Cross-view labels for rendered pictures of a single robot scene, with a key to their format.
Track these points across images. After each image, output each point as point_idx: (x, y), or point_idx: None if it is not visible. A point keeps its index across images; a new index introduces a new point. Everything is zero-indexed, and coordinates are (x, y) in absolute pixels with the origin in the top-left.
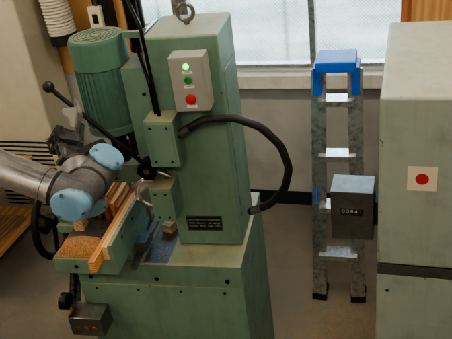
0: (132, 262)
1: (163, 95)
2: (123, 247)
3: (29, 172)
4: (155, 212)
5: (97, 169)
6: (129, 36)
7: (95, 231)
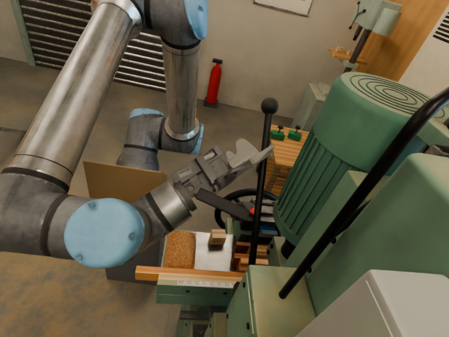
0: (187, 311)
1: (330, 286)
2: (183, 297)
3: (27, 135)
4: (206, 331)
5: (51, 227)
6: (424, 136)
7: (209, 257)
